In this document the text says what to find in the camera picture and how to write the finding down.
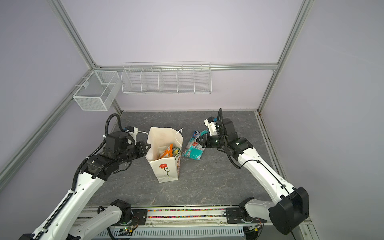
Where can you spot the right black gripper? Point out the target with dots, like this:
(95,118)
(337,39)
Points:
(204,140)

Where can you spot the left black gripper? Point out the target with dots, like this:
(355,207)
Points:
(141,148)

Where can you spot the teal snack packet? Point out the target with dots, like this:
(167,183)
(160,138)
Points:
(193,149)

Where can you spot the orange snack packet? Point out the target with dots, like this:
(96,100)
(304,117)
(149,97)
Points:
(167,153)

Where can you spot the white flower paper bag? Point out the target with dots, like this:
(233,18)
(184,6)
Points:
(166,169)

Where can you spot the green snack packet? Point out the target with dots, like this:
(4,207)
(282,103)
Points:
(175,152)

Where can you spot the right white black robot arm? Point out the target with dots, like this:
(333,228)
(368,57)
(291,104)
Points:
(288,207)

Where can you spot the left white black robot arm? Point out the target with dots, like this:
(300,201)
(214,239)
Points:
(59,224)

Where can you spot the blue m&m's candy packet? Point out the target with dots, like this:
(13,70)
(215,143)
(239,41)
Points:
(196,134)

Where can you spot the white mesh box basket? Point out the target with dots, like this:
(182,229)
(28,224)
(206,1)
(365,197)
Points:
(98,91)

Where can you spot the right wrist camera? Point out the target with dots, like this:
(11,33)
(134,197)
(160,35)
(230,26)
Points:
(212,124)

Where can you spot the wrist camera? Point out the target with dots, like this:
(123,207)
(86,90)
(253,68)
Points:
(212,124)
(133,131)

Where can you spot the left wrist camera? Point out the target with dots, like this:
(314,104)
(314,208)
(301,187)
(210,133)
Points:
(133,131)

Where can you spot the white wire shelf basket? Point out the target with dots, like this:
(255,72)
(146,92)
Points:
(167,78)

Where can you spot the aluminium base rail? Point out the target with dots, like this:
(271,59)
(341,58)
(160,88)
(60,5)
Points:
(192,222)

